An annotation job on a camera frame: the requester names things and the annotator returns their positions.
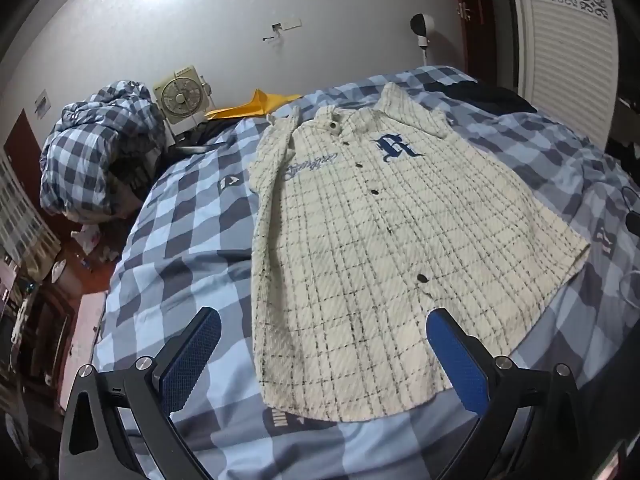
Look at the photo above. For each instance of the dark red door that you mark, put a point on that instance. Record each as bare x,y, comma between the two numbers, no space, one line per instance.
480,35

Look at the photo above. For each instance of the white louvered wardrobe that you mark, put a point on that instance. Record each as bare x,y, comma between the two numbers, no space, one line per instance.
565,60

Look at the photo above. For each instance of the bundled checkered duvet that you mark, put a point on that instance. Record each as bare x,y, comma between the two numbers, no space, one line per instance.
95,145

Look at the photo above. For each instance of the cream plaid shirt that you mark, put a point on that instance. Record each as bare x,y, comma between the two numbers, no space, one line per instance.
350,260

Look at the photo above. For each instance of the dark grey cloth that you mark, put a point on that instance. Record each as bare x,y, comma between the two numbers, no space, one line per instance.
195,140

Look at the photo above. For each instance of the white lattice screen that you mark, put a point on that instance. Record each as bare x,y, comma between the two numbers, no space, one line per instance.
20,210

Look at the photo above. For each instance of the pink box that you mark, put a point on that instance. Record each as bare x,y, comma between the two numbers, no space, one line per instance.
85,335

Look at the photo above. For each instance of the white bowl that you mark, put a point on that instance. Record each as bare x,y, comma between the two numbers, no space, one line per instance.
60,270

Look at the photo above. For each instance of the dark red panel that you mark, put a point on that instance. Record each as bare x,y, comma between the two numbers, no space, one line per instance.
22,145

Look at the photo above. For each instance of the blue grey checkered bed blanket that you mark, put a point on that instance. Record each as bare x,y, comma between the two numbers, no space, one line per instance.
200,240

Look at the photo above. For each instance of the white camera on stand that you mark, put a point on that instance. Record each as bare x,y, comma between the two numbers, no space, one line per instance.
425,35

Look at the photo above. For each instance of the white wall plate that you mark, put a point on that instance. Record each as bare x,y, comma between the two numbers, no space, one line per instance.
42,102

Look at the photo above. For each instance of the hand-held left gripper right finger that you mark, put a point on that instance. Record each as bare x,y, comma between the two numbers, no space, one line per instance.
457,360

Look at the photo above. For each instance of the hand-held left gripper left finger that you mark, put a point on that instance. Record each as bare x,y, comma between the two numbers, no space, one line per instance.
192,355

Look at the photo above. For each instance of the beige box fan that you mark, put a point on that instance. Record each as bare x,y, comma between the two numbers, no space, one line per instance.
177,95

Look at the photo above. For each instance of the yellow cloth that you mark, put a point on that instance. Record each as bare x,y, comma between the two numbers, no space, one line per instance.
260,102

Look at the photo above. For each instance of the black garment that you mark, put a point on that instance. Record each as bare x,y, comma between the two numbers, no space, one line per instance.
490,95

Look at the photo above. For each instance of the white wall bracket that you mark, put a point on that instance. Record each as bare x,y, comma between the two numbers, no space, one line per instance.
287,25

